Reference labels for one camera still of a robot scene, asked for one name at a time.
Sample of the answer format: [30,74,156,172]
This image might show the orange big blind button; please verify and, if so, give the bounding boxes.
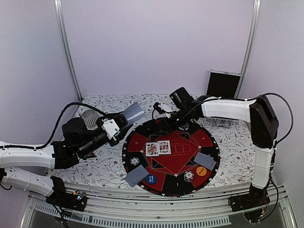
[196,166,207,176]

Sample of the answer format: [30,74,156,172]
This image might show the front aluminium rail frame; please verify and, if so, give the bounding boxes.
[20,181,299,228]

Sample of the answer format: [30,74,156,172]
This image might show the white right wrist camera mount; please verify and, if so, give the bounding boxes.
[157,103,174,118]

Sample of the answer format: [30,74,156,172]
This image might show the blue small blind button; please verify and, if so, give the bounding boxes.
[145,174,157,185]

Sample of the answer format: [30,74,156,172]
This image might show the striped grey ceramic cup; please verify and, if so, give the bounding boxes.
[79,109,99,130]

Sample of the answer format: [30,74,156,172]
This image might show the king of spades card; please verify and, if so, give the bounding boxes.
[145,142,159,157]

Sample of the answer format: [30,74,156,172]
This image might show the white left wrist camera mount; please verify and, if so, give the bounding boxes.
[101,119,120,140]

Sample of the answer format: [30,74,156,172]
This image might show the aluminium frame post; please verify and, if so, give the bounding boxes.
[239,0,261,77]
[54,0,83,101]

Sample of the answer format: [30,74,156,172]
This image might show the white blue poker chip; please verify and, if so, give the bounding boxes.
[130,157,140,166]

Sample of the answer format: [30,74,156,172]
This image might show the left aluminium frame post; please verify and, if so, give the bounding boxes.
[54,0,83,101]

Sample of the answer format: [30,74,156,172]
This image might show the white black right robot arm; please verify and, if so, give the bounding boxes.
[153,87,282,207]

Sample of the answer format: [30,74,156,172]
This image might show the round red black poker mat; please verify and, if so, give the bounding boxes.
[122,119,220,197]

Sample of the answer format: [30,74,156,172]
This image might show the black triangular card holder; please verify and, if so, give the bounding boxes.
[86,153,96,159]

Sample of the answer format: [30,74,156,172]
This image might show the blue playing card deck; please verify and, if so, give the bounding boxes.
[123,102,144,126]

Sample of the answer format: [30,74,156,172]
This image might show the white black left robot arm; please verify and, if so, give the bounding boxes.
[0,102,132,206]

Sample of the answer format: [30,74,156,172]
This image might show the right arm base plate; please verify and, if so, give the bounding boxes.
[228,188,270,212]

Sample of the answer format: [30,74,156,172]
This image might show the right aluminium frame post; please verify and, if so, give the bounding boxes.
[239,0,261,77]

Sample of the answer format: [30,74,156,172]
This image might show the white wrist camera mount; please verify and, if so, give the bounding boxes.
[157,103,174,118]
[101,119,120,140]

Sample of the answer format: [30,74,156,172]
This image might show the king of hearts card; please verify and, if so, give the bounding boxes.
[158,140,171,155]

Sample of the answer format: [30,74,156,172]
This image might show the dealt blue card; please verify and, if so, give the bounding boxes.
[125,167,147,187]
[128,165,149,182]
[194,152,210,165]
[201,157,216,170]

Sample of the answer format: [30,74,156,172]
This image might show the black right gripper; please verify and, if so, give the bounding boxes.
[155,106,190,135]

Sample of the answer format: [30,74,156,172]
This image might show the black white dealer button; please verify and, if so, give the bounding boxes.
[179,123,189,131]

